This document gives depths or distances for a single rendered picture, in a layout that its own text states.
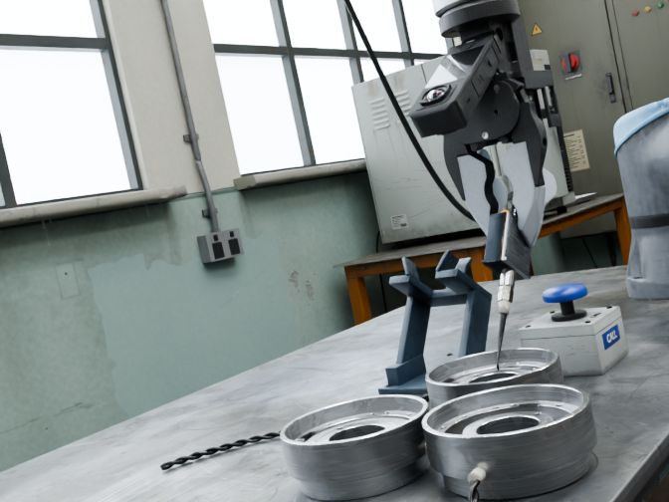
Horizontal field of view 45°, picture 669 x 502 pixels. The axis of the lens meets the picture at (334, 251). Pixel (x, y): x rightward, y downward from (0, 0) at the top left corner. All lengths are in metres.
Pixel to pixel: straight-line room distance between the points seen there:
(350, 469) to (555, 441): 0.13
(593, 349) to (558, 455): 0.25
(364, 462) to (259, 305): 2.22
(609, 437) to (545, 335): 0.19
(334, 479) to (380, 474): 0.03
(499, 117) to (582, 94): 3.82
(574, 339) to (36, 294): 1.70
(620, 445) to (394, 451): 0.15
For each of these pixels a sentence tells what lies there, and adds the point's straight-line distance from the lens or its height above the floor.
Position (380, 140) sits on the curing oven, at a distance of 3.07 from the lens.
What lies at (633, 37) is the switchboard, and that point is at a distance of 4.46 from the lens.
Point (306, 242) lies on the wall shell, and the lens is 2.94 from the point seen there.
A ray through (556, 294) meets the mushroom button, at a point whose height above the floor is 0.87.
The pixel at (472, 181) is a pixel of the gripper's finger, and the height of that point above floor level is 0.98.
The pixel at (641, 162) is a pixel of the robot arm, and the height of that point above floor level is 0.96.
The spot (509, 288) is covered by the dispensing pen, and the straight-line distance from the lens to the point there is 0.70.
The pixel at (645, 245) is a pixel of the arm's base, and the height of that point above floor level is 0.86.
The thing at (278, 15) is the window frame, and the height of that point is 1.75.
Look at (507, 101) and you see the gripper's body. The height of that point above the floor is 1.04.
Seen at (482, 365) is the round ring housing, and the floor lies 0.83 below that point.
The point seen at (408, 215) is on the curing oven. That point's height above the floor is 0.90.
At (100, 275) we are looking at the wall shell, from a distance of 2.34.
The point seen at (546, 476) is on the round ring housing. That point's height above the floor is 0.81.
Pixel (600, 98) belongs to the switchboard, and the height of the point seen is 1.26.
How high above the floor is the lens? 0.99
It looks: 3 degrees down
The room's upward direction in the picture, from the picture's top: 12 degrees counter-clockwise
